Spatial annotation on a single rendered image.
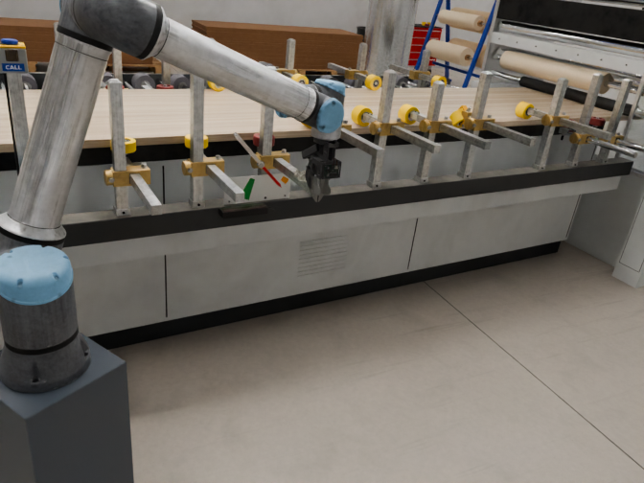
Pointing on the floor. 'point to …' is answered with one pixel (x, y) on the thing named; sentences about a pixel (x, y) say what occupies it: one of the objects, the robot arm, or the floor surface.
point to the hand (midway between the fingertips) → (316, 196)
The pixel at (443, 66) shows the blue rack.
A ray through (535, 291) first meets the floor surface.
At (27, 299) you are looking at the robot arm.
